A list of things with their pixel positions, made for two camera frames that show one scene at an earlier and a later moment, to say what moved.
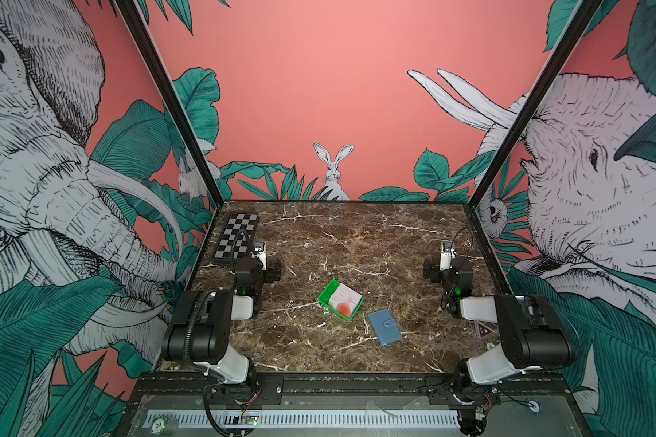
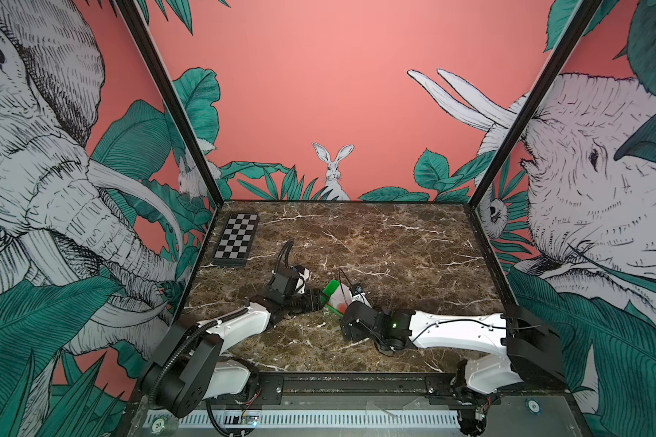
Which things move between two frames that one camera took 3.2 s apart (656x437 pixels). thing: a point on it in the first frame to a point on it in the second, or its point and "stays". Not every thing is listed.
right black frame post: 578,26 stays
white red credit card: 344,299 stays
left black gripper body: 271,273 to 302,302
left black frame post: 168,92 stays
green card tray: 326,295 stays
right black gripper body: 440,276 to 354,336
